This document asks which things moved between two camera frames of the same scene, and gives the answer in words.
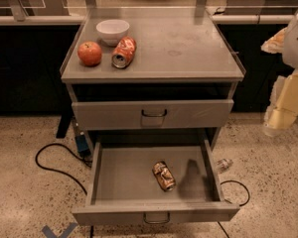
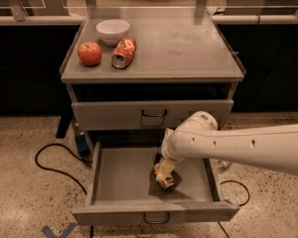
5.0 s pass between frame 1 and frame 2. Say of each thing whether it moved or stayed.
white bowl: stayed
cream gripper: moved
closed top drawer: stayed
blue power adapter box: stayed
